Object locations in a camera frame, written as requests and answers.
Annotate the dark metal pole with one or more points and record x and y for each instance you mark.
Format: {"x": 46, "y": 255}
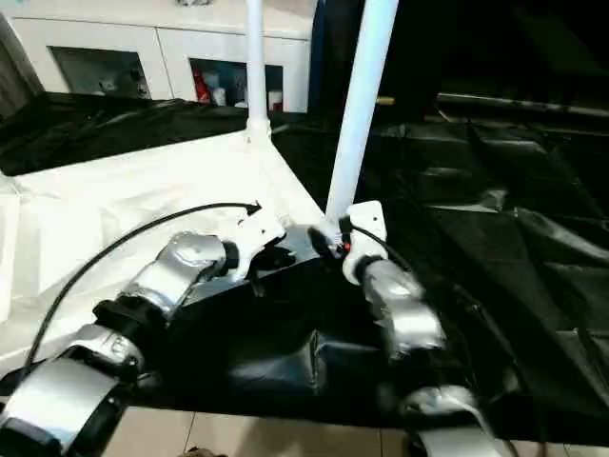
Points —
{"x": 523, "y": 104}

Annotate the small beige label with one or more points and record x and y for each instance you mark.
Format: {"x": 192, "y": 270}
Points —
{"x": 386, "y": 101}

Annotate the black glossy mat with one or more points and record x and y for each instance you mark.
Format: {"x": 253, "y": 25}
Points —
{"x": 476, "y": 285}

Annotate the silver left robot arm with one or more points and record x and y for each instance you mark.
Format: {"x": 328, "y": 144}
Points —
{"x": 171, "y": 271}

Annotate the white cup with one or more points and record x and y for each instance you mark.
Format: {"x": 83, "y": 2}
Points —
{"x": 275, "y": 100}

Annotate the grey crumpled object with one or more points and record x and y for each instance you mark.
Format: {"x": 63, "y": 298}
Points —
{"x": 192, "y": 2}

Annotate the red packet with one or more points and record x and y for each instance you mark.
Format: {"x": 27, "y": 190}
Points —
{"x": 201, "y": 85}

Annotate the white glass-door cabinet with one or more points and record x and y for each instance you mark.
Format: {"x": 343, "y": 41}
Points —
{"x": 119, "y": 28}

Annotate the white plastic table top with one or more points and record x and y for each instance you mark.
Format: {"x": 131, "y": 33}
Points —
{"x": 143, "y": 181}

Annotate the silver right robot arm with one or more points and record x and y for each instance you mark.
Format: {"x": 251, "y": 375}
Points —
{"x": 404, "y": 304}

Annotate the grey curtain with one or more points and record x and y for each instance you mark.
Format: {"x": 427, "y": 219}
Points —
{"x": 16, "y": 71}

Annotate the black backdrop cloth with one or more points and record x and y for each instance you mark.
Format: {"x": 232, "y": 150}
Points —
{"x": 499, "y": 43}

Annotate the white plastic table leg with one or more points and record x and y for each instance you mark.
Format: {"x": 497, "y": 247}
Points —
{"x": 254, "y": 57}
{"x": 366, "y": 95}

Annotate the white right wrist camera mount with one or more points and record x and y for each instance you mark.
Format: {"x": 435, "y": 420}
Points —
{"x": 368, "y": 224}

